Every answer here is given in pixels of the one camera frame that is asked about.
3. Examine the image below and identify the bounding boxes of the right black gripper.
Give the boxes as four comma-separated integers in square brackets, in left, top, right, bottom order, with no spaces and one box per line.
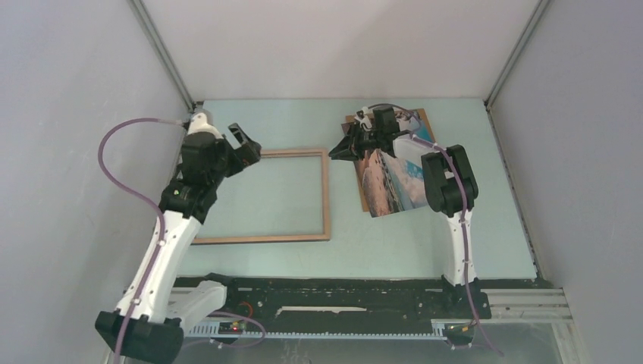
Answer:
[328,122,383,162]

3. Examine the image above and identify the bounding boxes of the brown backing board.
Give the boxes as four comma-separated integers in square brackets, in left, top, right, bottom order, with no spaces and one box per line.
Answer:
[345,108,436,214]

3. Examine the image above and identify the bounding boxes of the wooden picture frame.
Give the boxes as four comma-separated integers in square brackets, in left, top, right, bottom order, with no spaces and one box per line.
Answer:
[193,148,331,246]

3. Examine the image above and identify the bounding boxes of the beach landscape photo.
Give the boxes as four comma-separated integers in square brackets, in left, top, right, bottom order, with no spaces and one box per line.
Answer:
[351,111,436,218]

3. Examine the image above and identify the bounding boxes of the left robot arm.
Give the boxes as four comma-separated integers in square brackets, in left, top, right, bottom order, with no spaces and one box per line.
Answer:
[95,121,262,363]

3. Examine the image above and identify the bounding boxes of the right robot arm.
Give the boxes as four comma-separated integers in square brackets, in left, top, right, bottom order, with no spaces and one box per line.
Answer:
[329,103,486,326]

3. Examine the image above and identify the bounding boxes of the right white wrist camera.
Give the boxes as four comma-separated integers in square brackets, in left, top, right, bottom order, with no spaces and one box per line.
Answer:
[354,111,372,129]

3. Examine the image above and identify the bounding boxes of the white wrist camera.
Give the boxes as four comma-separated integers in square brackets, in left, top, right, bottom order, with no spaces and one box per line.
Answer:
[187,111,224,139]
[354,111,372,129]

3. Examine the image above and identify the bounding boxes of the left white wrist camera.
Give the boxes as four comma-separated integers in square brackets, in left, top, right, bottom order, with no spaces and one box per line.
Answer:
[187,111,224,139]

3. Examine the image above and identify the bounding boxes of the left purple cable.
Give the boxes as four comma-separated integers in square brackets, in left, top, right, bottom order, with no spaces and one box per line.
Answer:
[97,117,192,364]

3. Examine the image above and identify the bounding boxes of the left aluminium corner post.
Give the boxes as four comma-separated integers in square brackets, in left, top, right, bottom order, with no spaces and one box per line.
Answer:
[127,0,196,111]

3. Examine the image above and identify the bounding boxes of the aluminium corner post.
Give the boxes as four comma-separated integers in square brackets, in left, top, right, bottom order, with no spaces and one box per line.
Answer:
[485,0,554,111]
[127,0,196,111]

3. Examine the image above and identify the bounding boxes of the right aluminium corner post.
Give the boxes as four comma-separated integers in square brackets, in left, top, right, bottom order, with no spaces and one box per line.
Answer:
[485,0,554,111]

